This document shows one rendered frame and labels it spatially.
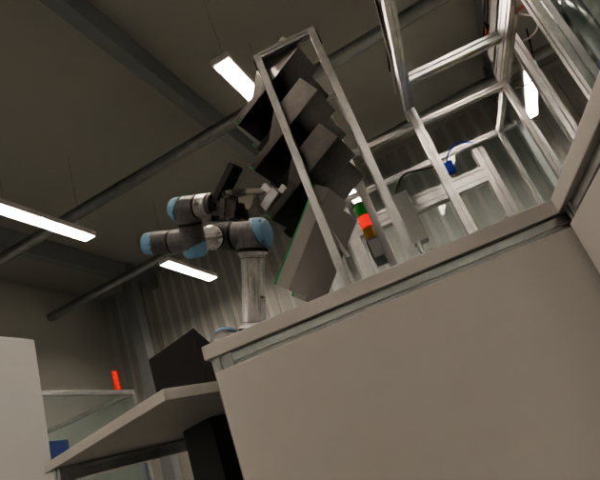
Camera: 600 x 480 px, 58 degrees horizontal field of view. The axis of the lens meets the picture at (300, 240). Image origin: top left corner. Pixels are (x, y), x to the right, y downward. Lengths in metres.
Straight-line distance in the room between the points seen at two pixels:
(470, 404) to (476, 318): 0.15
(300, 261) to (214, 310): 10.17
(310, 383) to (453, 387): 0.26
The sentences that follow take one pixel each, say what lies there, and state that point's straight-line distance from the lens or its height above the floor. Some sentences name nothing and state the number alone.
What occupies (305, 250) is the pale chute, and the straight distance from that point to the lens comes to 1.39.
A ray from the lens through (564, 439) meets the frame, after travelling 1.03.
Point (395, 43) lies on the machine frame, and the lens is 2.51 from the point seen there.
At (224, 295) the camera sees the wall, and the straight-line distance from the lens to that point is 11.47.
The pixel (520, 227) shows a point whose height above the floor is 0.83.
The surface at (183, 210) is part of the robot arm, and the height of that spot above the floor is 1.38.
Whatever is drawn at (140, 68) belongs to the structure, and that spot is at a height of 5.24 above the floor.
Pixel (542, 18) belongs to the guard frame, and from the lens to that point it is 1.12.
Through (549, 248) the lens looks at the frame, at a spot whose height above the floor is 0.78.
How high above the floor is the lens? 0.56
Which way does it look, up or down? 22 degrees up
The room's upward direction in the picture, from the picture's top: 20 degrees counter-clockwise
